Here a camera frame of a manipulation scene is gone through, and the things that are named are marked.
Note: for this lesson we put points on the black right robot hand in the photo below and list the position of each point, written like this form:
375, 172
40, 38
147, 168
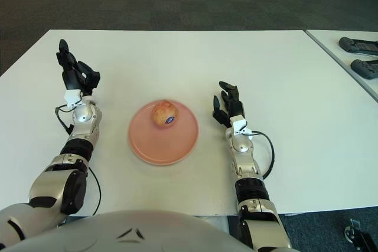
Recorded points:
233, 109

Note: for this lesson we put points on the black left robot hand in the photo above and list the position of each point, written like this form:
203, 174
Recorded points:
74, 76

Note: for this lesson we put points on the red yellow apple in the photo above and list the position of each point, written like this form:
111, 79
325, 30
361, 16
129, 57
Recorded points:
164, 112

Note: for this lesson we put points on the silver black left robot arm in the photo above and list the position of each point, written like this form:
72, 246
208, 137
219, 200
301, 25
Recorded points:
84, 116

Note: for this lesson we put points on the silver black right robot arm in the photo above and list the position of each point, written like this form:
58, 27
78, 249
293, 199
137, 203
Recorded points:
243, 147

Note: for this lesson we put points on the pink round plate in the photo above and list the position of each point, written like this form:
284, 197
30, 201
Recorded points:
177, 145

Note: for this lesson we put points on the white neighbouring table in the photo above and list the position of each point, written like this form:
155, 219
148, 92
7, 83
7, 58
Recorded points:
333, 52

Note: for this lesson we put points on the grey handheld controller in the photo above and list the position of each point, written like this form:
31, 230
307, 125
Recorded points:
355, 46
364, 69

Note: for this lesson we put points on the silver robot torso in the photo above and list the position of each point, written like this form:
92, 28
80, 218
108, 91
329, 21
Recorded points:
133, 231

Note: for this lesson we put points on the black caster wheel stand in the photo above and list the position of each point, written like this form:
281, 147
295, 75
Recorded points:
358, 234

